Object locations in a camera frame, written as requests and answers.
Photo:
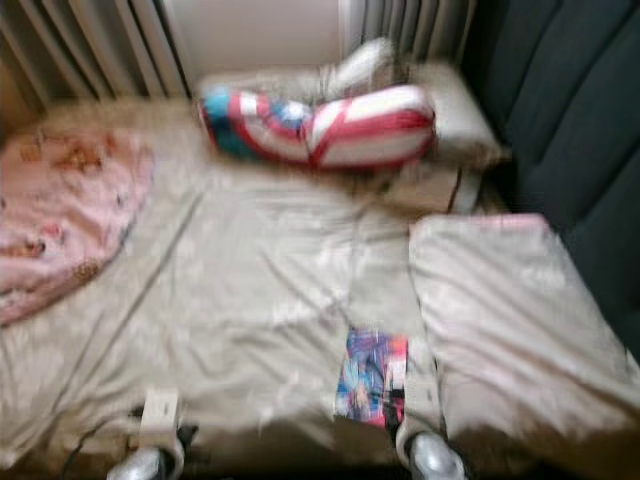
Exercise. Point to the beige floral bed sheet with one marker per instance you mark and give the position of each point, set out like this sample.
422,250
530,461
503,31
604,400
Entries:
260,280

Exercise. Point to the red white blue bolster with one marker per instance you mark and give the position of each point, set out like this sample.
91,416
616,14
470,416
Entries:
340,128

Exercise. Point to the thick beige pillow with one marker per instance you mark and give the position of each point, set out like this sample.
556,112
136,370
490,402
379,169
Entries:
470,112

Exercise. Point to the colourful comic book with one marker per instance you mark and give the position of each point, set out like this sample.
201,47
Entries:
365,375

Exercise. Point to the dark blue upholstered headboard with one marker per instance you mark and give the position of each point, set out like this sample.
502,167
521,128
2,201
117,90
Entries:
570,120

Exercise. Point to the beige dark-striped folded cloth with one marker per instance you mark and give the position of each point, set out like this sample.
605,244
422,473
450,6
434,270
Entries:
430,190

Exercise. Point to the pink cartoon print blanket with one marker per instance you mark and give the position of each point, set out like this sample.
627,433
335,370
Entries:
65,215

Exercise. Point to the grey pleated curtain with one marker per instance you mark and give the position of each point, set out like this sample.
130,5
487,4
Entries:
410,28
80,48

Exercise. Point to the beige duvet with pink edge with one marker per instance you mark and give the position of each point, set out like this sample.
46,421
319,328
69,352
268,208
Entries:
520,310

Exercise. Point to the beige knotted pillow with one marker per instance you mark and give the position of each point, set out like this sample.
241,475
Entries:
365,65

